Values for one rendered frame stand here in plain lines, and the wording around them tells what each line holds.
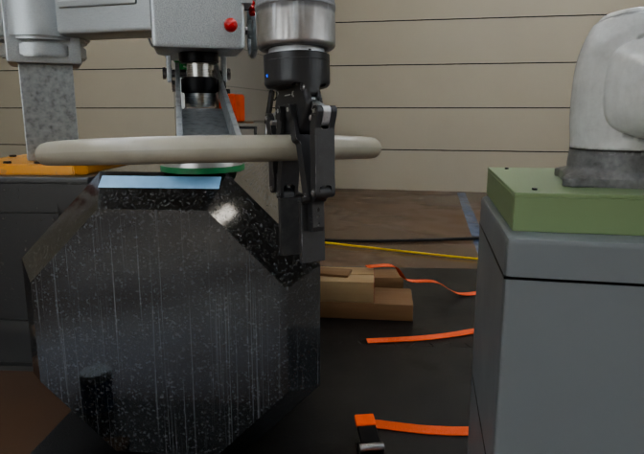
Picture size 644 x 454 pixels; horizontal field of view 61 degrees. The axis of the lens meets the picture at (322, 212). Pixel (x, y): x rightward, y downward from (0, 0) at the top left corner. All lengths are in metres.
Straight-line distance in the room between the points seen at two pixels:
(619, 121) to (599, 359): 0.36
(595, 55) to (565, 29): 5.98
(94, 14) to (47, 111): 0.43
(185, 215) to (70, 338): 0.46
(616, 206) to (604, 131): 0.14
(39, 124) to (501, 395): 1.99
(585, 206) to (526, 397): 0.30
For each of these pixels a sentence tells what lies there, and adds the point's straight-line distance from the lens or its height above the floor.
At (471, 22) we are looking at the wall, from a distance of 6.83.
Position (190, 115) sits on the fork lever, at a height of 0.97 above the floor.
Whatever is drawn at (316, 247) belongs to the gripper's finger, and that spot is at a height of 0.83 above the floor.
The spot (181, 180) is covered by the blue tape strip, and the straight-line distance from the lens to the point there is 1.43.
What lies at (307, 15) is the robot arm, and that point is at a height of 1.08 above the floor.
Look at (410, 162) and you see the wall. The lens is 6.78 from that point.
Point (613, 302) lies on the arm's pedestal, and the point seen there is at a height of 0.71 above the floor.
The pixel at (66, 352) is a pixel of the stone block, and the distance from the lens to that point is 1.61.
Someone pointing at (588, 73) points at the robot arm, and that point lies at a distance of 0.99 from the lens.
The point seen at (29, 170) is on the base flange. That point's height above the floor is 0.76.
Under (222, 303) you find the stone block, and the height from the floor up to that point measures 0.51.
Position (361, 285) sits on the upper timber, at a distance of 2.56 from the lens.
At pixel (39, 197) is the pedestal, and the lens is 2.23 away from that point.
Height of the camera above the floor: 0.98
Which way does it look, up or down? 11 degrees down
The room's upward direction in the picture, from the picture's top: straight up
